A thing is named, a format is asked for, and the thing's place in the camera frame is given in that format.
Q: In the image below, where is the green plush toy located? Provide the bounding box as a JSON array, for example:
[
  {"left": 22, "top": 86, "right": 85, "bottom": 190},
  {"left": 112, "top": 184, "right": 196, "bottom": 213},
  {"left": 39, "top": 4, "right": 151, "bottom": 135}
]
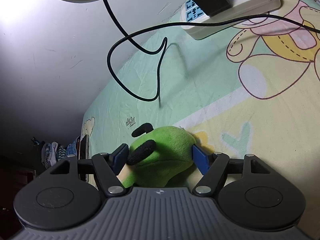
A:
[{"left": 117, "top": 123, "right": 196, "bottom": 188}]

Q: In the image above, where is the black smartphone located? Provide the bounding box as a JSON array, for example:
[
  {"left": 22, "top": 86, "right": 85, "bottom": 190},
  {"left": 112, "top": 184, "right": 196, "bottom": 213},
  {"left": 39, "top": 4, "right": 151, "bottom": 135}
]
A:
[{"left": 78, "top": 134, "right": 89, "bottom": 182}]

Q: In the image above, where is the blue floral cloth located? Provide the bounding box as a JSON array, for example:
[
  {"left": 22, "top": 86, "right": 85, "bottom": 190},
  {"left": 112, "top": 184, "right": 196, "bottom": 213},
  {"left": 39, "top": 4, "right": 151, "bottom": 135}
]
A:
[{"left": 66, "top": 140, "right": 78, "bottom": 156}]

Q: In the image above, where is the pile of folded clothes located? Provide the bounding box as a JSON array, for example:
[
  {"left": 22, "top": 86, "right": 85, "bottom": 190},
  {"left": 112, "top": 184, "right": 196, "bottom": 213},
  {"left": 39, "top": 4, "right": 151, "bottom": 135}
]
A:
[{"left": 31, "top": 137, "right": 66, "bottom": 169}]

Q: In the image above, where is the cartoon print bed sheet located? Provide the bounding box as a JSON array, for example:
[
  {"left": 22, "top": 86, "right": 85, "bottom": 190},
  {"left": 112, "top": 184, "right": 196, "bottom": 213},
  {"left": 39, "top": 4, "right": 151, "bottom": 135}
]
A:
[{"left": 80, "top": 0, "right": 320, "bottom": 235}]

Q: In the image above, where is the white power strip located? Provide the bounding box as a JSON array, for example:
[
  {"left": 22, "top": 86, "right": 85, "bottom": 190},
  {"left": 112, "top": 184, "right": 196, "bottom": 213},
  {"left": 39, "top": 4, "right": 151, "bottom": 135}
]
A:
[{"left": 179, "top": 0, "right": 282, "bottom": 41}]

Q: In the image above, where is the black charging cable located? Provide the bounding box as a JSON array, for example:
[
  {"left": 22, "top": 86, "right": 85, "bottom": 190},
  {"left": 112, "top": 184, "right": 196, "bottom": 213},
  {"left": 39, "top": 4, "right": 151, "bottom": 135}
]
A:
[{"left": 98, "top": 0, "right": 320, "bottom": 103}]

